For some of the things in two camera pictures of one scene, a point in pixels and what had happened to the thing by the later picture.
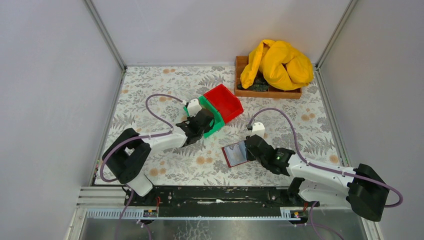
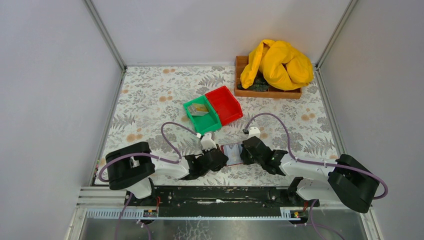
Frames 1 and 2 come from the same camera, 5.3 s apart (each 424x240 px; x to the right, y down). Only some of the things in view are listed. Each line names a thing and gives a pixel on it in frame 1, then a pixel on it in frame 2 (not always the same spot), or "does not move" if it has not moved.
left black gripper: (201, 120) -> (218, 158)
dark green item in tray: (259, 85) does not move
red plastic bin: (229, 106) does not move
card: (237, 153) does not move
